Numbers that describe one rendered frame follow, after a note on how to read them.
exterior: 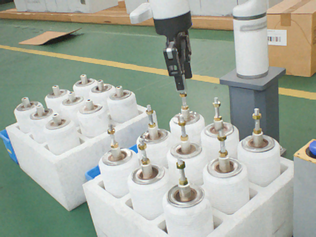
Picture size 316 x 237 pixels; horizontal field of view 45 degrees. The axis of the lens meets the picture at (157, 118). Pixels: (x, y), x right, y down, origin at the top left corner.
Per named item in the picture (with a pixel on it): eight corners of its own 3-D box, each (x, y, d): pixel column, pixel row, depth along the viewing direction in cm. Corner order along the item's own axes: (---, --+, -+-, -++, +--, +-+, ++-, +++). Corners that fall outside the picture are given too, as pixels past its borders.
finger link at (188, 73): (189, 62, 82) (192, 78, 84) (190, 61, 83) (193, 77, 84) (179, 63, 83) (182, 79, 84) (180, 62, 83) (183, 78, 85)
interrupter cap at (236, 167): (218, 183, 77) (218, 180, 76) (200, 166, 83) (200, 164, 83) (250, 171, 79) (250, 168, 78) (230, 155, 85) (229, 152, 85)
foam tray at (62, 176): (104, 127, 165) (95, 89, 157) (163, 155, 137) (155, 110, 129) (20, 168, 144) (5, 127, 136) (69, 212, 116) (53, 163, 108)
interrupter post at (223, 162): (222, 173, 80) (221, 160, 78) (217, 168, 82) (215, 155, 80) (232, 169, 80) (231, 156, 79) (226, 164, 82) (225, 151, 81)
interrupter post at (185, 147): (187, 147, 91) (186, 135, 90) (193, 151, 89) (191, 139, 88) (179, 151, 90) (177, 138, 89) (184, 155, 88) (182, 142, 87)
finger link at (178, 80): (173, 65, 76) (177, 88, 79) (170, 71, 74) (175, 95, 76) (180, 64, 76) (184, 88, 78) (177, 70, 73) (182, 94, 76)
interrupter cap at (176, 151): (191, 139, 94) (190, 137, 94) (208, 151, 88) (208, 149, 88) (165, 150, 91) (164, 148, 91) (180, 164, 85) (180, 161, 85)
